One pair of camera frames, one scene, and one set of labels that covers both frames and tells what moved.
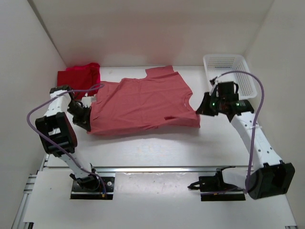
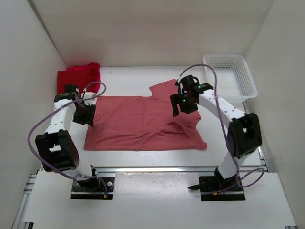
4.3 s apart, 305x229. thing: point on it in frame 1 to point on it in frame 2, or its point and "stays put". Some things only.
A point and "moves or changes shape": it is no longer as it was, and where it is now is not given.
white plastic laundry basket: x=216 y=65 stays put
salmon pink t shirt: x=131 y=105 moves or changes shape
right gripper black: x=210 y=106 to x=178 y=104
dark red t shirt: x=76 y=80 stays put
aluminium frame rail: x=44 y=166 stays put
